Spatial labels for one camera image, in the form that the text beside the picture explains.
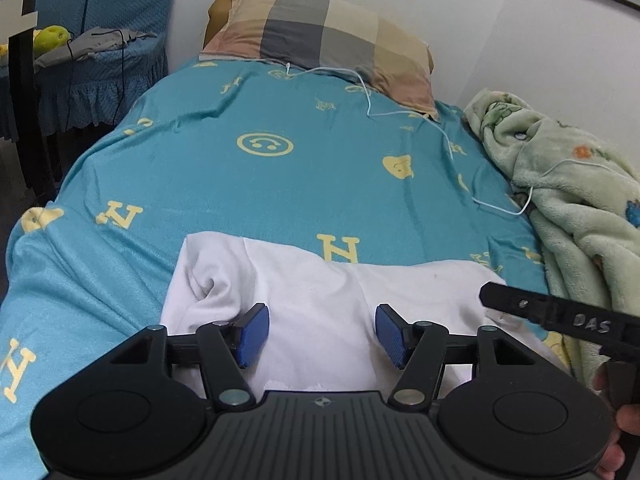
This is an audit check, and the grey cloth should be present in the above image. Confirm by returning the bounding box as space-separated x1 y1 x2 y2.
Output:
34 27 158 68

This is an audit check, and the black cable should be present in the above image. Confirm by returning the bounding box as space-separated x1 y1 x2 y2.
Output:
65 0 132 126

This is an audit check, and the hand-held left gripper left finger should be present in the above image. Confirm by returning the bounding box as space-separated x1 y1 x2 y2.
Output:
107 302 271 408

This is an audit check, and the blue covered chair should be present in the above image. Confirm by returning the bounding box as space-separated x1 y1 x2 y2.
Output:
35 0 182 136

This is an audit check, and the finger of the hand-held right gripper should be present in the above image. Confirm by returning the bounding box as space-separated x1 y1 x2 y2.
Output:
479 282 549 328

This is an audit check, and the green fleece blanket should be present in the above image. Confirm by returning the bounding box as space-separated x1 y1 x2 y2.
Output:
462 89 640 396

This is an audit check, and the white charging cable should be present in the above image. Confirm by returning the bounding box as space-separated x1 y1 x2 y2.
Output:
285 62 608 217

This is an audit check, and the plaid pillow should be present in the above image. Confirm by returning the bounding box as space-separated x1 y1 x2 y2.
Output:
200 0 440 121

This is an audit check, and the person's right hand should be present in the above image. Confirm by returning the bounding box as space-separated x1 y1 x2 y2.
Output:
591 369 640 480

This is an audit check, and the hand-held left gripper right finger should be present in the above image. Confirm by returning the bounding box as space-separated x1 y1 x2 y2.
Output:
375 303 538 407

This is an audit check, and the brown pillow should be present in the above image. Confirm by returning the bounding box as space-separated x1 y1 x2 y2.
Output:
204 0 234 46

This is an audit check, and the white t-shirt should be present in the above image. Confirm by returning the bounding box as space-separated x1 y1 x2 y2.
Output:
160 231 571 396

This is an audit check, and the dark table with white edge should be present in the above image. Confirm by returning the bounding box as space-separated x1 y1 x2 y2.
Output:
0 0 63 201

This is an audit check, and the yellow-green plush toy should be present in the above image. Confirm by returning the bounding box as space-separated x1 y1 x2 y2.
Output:
32 26 71 54

